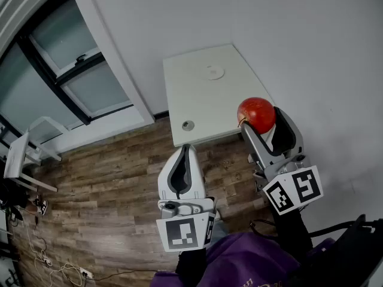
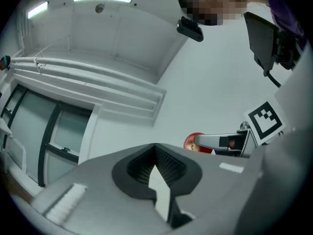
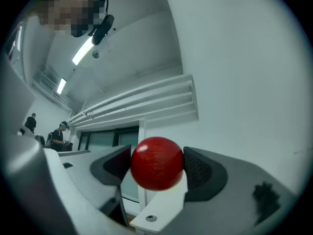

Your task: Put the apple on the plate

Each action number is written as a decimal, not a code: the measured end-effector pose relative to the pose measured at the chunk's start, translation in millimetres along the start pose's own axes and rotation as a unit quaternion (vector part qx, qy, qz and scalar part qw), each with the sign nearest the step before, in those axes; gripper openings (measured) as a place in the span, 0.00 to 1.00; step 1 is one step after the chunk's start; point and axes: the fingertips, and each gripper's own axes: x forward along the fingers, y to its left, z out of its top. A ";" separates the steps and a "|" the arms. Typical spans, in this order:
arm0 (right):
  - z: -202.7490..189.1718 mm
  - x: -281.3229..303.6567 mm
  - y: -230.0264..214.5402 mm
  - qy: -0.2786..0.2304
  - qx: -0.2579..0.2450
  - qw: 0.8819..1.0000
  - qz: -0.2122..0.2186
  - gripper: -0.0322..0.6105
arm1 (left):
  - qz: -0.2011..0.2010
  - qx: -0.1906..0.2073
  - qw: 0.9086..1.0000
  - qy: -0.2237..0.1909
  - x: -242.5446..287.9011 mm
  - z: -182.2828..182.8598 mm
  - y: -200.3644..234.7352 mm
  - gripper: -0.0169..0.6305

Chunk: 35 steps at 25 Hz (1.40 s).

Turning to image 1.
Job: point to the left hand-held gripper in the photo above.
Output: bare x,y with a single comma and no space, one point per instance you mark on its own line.
179,233

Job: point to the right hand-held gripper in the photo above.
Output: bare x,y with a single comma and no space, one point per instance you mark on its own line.
302,185

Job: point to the red apple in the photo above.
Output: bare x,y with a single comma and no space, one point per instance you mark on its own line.
257,112

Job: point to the white plate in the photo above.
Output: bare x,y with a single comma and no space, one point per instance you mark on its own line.
215,72

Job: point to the person's left forearm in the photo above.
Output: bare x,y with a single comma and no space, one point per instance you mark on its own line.
191,262

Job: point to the person's right forearm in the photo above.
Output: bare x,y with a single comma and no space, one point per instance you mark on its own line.
291,235

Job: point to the person's purple clothing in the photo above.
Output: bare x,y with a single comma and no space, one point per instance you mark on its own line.
239,262

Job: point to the white power strip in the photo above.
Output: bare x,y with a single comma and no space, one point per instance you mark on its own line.
86,274

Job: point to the black framed window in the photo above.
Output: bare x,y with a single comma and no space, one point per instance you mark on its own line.
60,79

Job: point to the white monitor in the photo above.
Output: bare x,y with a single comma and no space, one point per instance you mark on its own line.
15,157

